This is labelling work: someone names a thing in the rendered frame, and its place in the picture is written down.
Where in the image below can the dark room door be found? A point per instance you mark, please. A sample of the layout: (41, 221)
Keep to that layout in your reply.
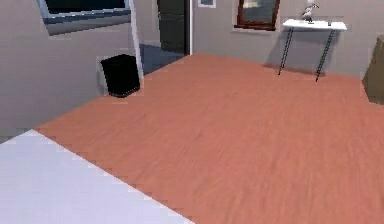
(172, 25)

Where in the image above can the white table with black legs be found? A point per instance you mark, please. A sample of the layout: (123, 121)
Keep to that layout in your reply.
(314, 25)

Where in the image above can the brown framed window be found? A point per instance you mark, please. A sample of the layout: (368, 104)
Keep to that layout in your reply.
(257, 13)

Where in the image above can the small white framed picture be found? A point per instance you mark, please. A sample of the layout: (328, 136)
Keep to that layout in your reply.
(206, 3)

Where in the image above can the black waste bin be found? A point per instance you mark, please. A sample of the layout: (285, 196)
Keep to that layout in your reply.
(120, 75)

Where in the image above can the grey desk lamp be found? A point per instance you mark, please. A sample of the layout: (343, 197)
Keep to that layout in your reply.
(309, 12)

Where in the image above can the brown wooden cupboard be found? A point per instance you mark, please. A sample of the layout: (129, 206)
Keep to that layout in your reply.
(375, 71)

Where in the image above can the white framed window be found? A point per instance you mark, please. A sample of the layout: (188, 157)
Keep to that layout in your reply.
(85, 9)

